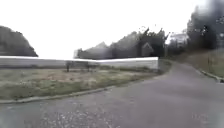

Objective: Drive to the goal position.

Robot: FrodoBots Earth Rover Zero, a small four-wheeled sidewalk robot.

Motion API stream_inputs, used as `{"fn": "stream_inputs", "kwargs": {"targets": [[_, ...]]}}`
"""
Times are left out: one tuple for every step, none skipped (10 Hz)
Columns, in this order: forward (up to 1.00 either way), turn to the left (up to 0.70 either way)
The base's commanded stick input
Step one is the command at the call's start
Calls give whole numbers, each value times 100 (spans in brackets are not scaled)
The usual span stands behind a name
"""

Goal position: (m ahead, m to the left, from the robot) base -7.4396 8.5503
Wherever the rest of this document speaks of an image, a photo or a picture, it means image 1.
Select row of dark trees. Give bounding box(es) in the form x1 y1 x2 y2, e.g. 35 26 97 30
73 27 168 60

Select dark bench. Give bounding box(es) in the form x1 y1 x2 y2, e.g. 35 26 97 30
64 60 98 73

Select dry grass patch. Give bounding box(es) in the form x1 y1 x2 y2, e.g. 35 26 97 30
0 64 161 101

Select grey stone kerb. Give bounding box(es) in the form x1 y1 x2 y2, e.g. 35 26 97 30
0 73 160 105
192 66 224 84

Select grey asphalt road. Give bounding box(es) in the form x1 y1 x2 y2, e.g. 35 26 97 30
0 60 224 128

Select pale building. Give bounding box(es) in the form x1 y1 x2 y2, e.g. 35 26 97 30
168 32 190 46

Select grassy slope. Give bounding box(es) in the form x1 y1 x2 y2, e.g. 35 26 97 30
173 49 224 80

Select dark wooded hill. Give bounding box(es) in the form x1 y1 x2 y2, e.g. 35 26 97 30
0 25 39 58

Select tall dark trees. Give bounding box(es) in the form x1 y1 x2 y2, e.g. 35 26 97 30
185 0 224 52

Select long white wall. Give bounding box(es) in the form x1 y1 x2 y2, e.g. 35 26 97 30
0 55 160 71

